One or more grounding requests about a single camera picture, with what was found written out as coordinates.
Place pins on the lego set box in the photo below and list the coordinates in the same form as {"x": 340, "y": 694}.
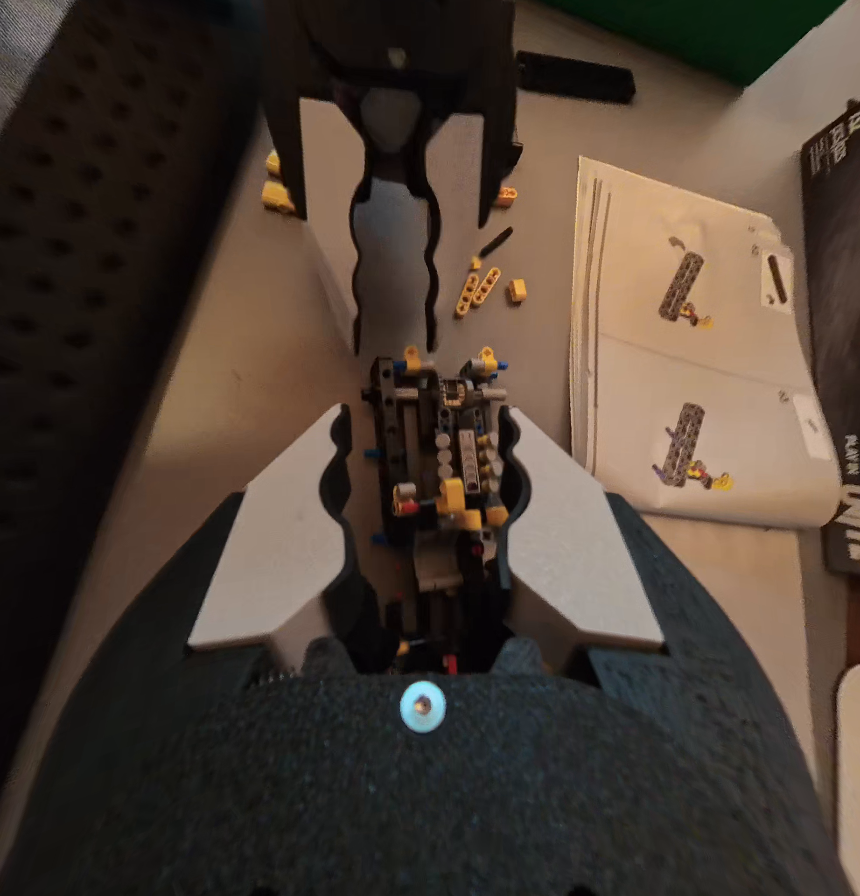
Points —
{"x": 850, "y": 350}

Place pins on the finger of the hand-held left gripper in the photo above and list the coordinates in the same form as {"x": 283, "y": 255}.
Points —
{"x": 461, "y": 175}
{"x": 328, "y": 175}

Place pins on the black lego brick beam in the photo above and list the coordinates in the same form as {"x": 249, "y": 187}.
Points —
{"x": 577, "y": 77}

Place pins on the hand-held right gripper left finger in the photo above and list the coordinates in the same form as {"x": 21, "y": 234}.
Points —
{"x": 276, "y": 546}

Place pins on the black perforated panel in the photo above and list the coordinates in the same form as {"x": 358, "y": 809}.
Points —
{"x": 66, "y": 280}

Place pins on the lego car chassis model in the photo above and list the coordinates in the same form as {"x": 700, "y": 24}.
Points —
{"x": 458, "y": 476}

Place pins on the yellow lego block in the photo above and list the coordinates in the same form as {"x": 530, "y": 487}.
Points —
{"x": 517, "y": 290}

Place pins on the green plastic box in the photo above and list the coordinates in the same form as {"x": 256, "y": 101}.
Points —
{"x": 682, "y": 28}

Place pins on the black lego frame subassembly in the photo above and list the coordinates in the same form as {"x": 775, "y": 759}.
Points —
{"x": 391, "y": 434}

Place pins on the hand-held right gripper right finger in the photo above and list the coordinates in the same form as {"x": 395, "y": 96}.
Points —
{"x": 577, "y": 560}

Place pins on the lego instruction booklet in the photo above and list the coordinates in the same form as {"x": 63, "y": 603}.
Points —
{"x": 717, "y": 392}

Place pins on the yellow lego beam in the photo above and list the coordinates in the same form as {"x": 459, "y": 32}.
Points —
{"x": 507, "y": 197}

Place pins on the black lego axle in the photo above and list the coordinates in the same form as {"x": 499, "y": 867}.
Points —
{"x": 496, "y": 241}

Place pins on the small yellow lego piece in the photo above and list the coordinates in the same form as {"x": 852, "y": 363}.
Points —
{"x": 273, "y": 162}
{"x": 277, "y": 197}

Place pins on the yellow thin lego liftarm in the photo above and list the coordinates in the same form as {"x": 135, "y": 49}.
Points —
{"x": 486, "y": 287}
{"x": 467, "y": 295}

